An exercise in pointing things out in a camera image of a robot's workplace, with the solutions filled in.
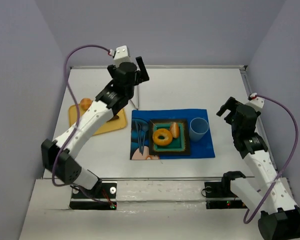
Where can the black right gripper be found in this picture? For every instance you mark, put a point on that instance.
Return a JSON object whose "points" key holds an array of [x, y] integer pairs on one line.
{"points": [[230, 110]]}

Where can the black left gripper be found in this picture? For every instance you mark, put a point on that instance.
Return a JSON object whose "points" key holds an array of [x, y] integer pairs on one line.
{"points": [[139, 75]]}

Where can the metal tongs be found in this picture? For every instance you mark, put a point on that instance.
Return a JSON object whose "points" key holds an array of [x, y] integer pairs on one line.
{"points": [[135, 100]]}

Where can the orange oval bread roll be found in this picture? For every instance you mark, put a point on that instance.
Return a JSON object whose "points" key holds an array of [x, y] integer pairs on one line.
{"points": [[174, 130]]}

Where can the ring doughnut bread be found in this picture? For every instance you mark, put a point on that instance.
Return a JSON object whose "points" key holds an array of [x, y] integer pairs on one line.
{"points": [[162, 137]]}

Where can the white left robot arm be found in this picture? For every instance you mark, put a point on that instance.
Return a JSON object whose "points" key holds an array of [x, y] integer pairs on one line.
{"points": [[58, 155]]}

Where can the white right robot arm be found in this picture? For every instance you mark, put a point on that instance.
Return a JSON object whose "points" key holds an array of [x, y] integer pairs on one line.
{"points": [[278, 213]]}

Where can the light blue plastic cup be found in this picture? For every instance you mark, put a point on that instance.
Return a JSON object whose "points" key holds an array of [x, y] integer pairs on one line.
{"points": [[198, 128]]}

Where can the brown croissant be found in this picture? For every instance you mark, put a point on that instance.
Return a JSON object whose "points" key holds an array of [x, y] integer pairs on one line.
{"points": [[116, 117]]}

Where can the yellow plastic tray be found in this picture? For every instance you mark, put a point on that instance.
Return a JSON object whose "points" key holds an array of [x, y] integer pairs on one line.
{"points": [[109, 126]]}

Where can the small round bun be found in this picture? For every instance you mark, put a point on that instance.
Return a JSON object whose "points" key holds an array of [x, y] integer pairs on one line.
{"points": [[85, 103]]}

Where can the green square ceramic plate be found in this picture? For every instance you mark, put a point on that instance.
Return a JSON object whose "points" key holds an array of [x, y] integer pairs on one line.
{"points": [[178, 147]]}

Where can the blue cartoon placemat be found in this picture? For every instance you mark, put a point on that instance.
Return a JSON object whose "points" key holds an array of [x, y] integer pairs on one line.
{"points": [[140, 131]]}

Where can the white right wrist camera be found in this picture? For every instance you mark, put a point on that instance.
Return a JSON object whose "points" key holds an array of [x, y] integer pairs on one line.
{"points": [[255, 101]]}

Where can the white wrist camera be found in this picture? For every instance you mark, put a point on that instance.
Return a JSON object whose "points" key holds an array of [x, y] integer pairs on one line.
{"points": [[255, 101], [121, 55]]}

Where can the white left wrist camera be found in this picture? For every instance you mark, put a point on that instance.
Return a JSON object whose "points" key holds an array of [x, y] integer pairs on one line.
{"points": [[121, 55]]}

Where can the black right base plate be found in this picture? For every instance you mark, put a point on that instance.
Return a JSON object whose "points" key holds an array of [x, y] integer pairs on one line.
{"points": [[217, 198]]}

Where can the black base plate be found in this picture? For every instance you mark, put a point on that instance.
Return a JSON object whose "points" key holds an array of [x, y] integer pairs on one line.
{"points": [[217, 198], [104, 200]]}

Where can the metal rail bar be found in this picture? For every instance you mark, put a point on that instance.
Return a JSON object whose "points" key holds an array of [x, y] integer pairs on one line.
{"points": [[215, 178]]}

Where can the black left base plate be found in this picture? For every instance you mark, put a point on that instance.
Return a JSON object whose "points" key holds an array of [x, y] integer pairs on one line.
{"points": [[104, 200]]}

